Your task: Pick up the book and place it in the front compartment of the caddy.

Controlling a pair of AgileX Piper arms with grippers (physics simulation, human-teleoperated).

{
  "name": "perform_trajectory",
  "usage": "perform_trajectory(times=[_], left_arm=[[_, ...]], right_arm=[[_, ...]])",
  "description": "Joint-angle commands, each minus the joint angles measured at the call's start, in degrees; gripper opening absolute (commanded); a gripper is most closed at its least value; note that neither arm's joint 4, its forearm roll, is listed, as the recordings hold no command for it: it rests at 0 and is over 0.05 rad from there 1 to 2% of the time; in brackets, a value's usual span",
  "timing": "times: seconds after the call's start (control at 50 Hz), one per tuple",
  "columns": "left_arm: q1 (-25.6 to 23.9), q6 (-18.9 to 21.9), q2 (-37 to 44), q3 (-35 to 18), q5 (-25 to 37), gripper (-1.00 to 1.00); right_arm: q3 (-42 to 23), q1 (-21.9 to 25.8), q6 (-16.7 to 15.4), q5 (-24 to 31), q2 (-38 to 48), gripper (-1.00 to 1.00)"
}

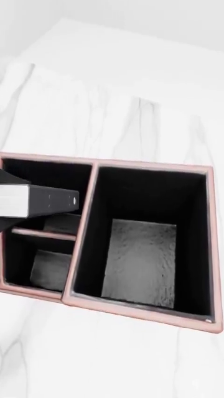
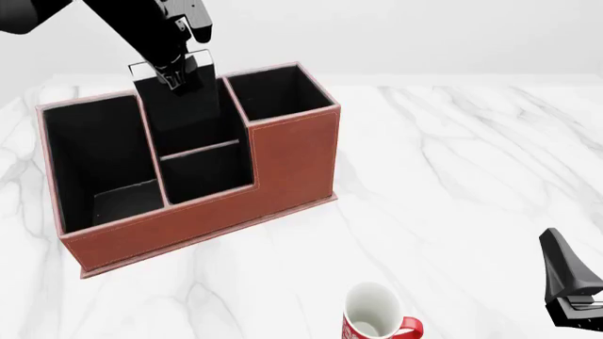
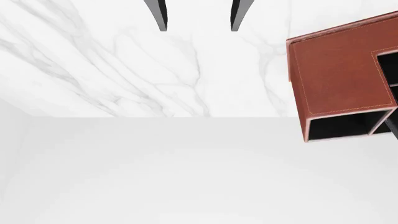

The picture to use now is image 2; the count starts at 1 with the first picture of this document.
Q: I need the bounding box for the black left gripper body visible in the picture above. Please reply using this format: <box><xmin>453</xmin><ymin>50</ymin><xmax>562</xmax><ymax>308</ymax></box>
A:
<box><xmin>153</xmin><ymin>52</ymin><xmax>203</xmax><ymax>97</ymax></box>

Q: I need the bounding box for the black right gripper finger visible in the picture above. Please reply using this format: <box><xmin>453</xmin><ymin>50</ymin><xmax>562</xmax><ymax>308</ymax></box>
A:
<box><xmin>538</xmin><ymin>227</ymin><xmax>603</xmax><ymax>305</ymax></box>

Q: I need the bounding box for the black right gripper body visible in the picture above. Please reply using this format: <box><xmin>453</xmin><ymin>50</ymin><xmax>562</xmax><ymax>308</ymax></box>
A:
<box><xmin>544</xmin><ymin>287</ymin><xmax>603</xmax><ymax>333</ymax></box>

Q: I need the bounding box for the black book with white pages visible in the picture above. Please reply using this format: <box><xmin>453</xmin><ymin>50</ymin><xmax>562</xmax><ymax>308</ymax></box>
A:
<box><xmin>127</xmin><ymin>48</ymin><xmax>223</xmax><ymax>134</ymax></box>

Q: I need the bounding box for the red mug with white inside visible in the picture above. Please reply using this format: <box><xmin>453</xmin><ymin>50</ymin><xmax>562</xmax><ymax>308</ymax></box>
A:
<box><xmin>340</xmin><ymin>281</ymin><xmax>425</xmax><ymax>339</ymax></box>

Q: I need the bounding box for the red-brown desk caddy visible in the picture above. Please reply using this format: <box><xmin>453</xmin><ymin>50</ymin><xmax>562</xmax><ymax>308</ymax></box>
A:
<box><xmin>35</xmin><ymin>60</ymin><xmax>342</xmax><ymax>281</ymax></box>

